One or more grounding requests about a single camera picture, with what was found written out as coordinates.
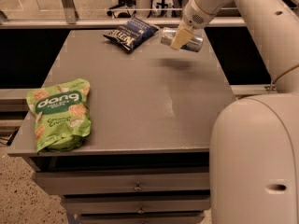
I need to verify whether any top grey drawer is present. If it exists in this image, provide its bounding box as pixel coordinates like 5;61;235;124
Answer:
32;168;210;195

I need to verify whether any middle grey drawer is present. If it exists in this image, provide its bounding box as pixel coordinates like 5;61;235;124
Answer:
62;193;210;215

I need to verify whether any bottom grey drawer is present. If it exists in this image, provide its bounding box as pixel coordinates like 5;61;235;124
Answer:
78;212;204;224

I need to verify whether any silver blue redbull can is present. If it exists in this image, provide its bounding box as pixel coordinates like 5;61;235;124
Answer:
161;27;203;52

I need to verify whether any black office chair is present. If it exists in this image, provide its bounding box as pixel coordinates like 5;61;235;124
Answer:
107;0;136;18

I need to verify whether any blue Kettle chip bag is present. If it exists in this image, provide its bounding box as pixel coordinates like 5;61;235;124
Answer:
104;18;159;52

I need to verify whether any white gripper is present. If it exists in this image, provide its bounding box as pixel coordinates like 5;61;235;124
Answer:
170;0;232;49

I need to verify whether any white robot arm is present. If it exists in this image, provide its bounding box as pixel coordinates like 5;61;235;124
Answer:
171;0;299;224

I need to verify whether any grey metal railing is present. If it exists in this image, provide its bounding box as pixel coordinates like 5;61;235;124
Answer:
0;0;299;30

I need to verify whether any green Dang chips bag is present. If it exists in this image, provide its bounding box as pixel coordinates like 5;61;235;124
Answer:
26;78;92;153

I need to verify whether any grey drawer cabinet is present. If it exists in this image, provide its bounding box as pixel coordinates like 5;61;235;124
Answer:
7;27;237;224

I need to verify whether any grey drawer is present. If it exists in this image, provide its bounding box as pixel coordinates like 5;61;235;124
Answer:
78;212;204;224
62;193;210;215
32;168;210;195

